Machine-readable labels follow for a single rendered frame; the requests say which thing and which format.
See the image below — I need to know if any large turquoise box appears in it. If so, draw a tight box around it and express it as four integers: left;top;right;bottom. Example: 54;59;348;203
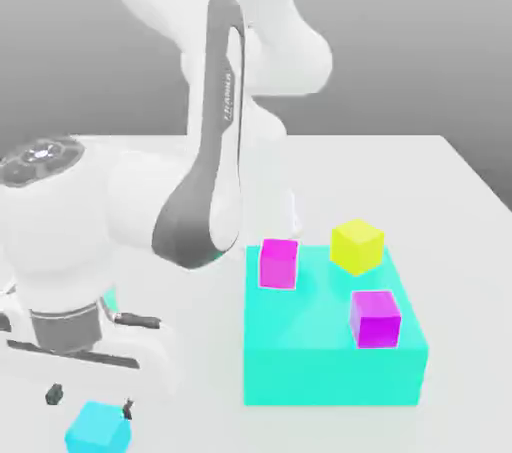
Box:
243;244;430;407

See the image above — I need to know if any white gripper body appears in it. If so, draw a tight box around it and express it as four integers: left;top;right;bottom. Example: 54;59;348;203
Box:
0;334;179;397

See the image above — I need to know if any small cyan cube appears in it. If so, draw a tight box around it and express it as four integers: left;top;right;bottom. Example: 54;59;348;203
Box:
63;399;134;453

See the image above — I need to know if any small magenta cube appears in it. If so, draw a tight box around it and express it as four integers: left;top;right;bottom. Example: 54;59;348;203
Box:
258;237;300;291

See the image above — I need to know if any small yellow cube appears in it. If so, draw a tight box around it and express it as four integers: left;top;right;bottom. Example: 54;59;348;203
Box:
329;217;386;277

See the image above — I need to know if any small purple cube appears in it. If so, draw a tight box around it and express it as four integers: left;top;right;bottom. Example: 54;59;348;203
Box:
348;289;402;350

